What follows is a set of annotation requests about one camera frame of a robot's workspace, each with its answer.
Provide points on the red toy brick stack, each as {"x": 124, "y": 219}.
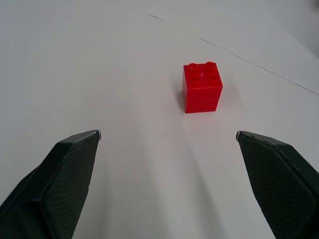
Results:
{"x": 202, "y": 89}

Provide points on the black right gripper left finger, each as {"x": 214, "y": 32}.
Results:
{"x": 62, "y": 184}

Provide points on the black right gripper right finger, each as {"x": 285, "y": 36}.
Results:
{"x": 276, "y": 184}

